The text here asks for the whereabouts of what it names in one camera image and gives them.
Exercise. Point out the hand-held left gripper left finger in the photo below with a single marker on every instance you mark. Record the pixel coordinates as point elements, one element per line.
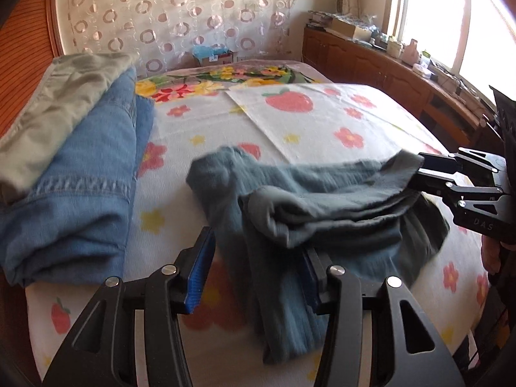
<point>199,270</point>

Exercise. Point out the wooden framed window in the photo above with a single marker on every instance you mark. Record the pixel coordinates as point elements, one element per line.
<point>435,20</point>

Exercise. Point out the colourful floral blanket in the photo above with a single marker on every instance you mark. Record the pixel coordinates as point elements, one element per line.
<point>225,78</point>

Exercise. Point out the teal denim short pants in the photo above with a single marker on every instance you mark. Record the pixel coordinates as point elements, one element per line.
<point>282,217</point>

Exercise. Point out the folded olive green pants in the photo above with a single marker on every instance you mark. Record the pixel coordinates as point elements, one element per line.
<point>52,109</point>

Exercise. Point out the white jar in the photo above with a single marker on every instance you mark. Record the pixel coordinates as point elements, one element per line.
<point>395,49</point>

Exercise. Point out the folded blue jeans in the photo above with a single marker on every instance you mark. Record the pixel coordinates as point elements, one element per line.
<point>80,193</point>

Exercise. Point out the pink bottle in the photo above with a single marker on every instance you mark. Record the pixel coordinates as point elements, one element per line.
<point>412,52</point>

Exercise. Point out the flat cardboard box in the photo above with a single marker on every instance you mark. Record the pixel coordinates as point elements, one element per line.
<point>346,28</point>

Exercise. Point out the person's right hand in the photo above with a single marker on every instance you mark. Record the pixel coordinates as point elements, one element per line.
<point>491,256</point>

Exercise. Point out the white tissue box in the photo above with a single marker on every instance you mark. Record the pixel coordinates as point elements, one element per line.
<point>423,69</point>

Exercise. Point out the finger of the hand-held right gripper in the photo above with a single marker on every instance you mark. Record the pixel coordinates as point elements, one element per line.
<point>433,185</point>
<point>447,163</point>

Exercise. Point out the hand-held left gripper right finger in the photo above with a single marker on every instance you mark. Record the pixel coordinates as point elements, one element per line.
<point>309,284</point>

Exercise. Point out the sheer circle-patterned curtain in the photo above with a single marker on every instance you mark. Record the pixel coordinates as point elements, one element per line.
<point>181,12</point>

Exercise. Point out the long wooden cabinet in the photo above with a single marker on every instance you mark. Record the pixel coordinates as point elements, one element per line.
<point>363,60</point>

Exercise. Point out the wooden slatted wardrobe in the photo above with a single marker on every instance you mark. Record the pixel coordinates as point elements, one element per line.
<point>24,48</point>

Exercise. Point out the cardboard box with blue contents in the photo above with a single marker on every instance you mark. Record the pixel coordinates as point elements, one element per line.
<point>213,54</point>

